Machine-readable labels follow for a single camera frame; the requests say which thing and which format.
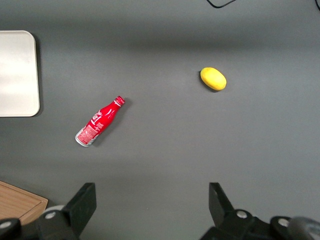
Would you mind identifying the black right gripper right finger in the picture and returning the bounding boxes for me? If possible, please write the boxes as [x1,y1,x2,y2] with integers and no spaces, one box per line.
[201,182,273,240]

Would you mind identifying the yellow lemon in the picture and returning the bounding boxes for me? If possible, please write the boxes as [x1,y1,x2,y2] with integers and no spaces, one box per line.
[199,66,228,91]

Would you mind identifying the black cable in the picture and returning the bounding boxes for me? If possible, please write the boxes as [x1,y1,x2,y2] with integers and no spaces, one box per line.
[205,0,237,9]

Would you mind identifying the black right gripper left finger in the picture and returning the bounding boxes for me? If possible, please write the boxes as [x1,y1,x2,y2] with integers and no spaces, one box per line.
[36,182,97,240]

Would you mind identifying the wooden cutting board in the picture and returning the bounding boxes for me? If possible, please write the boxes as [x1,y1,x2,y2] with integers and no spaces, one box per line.
[0,180,49,226]

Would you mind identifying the red cola bottle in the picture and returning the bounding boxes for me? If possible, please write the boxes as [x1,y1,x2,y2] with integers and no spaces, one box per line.
[74,95,126,148]

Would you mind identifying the white plastic tray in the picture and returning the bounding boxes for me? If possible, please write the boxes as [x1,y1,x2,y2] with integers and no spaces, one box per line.
[0,30,41,118]

